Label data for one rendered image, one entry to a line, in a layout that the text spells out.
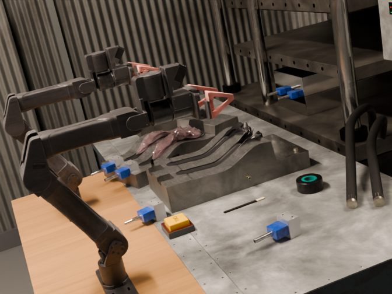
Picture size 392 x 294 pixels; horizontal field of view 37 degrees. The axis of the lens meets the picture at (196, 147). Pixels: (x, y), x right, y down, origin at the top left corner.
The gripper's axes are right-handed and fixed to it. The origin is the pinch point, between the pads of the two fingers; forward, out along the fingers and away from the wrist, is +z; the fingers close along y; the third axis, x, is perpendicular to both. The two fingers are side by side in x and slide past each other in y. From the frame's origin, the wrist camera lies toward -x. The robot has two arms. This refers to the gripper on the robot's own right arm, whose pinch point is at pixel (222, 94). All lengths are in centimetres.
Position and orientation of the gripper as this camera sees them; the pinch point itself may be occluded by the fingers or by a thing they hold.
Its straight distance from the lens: 149.5
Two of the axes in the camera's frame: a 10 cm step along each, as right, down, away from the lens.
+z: 9.1, -2.8, 3.0
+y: -3.6, -2.3, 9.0
